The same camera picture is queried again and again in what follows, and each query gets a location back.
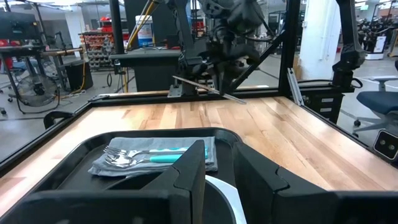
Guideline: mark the blue office chair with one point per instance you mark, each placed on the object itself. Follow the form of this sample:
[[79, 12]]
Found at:
[[379, 101]]

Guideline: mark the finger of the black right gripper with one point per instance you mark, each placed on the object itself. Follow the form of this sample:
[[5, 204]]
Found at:
[[234, 76], [220, 79]]

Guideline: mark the white round plate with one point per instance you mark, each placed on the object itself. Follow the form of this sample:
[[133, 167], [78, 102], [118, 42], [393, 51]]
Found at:
[[231, 196]]

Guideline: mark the grey cloth napkin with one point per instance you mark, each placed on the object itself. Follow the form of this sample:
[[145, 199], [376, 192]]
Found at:
[[155, 141]]

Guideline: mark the black equipment cart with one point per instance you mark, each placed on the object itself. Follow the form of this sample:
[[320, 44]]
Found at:
[[149, 65]]

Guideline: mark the white blue canister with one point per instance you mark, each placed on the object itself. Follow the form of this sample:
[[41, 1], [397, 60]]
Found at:
[[144, 31]]

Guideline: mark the black stereo camera box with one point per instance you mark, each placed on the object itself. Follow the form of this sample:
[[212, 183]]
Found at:
[[387, 145]]

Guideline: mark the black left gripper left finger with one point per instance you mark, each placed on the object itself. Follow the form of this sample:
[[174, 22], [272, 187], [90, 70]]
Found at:
[[124, 205]]

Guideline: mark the black monitor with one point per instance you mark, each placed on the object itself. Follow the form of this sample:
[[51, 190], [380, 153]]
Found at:
[[18, 26]]

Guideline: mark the red parts bin rack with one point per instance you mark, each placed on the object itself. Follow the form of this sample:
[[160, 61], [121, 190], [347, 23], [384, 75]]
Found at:
[[98, 49]]

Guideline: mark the workbench with metal legs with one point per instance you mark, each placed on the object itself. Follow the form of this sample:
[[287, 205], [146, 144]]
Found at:
[[62, 52]]

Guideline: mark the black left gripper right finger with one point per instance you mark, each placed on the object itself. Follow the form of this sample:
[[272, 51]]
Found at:
[[311, 208]]

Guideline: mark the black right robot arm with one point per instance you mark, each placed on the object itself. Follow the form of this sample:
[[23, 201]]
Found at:
[[186, 31]]

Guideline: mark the red toolbox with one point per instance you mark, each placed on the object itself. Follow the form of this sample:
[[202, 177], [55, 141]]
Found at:
[[105, 23]]

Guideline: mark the black plastic tray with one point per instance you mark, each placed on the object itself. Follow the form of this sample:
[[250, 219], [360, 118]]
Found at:
[[77, 168]]

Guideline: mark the black floor fan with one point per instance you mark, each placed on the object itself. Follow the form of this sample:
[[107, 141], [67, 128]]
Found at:
[[37, 90]]

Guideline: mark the black vertical pole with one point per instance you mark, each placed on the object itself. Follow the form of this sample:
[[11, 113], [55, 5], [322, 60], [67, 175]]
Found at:
[[116, 25]]

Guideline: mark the black drawer cabinet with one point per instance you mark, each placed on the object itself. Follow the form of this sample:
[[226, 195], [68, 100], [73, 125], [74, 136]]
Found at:
[[325, 107]]

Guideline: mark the black aluminium table frame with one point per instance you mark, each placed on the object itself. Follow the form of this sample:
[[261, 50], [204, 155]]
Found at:
[[289, 46]]

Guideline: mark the black equipment case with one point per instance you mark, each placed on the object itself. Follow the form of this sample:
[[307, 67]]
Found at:
[[77, 74]]

